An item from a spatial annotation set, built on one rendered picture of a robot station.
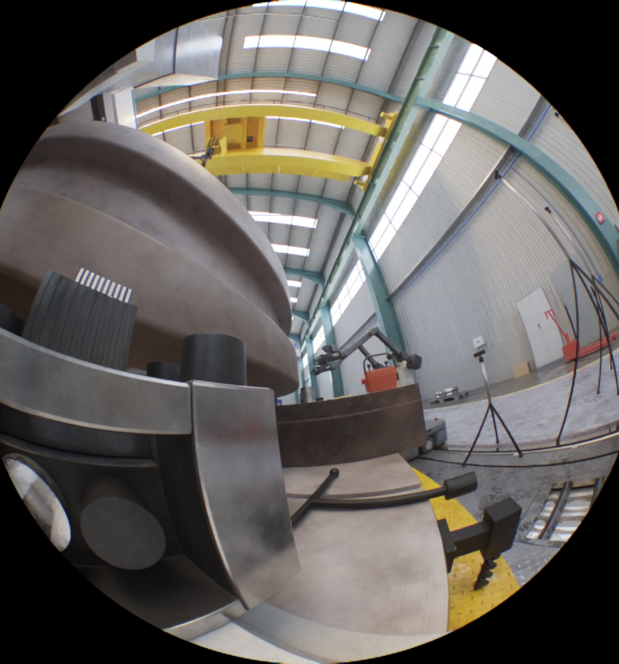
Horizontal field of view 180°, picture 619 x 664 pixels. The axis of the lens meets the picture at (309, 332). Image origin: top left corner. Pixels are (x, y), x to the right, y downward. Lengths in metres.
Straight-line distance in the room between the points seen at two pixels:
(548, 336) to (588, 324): 1.41
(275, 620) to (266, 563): 0.15
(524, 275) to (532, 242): 1.06
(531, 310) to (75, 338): 6.59
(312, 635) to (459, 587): 0.54
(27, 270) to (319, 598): 0.83
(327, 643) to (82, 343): 0.39
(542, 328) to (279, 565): 6.36
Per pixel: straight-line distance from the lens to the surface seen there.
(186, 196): 1.03
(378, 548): 0.50
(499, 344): 7.38
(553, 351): 6.35
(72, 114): 4.14
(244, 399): 0.16
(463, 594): 0.78
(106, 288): 0.37
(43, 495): 0.21
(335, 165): 11.82
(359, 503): 0.64
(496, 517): 0.53
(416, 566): 0.46
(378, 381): 1.14
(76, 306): 0.23
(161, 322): 0.56
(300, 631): 0.33
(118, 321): 0.22
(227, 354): 0.16
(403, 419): 1.17
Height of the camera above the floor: 0.65
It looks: 22 degrees up
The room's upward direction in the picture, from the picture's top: 7 degrees counter-clockwise
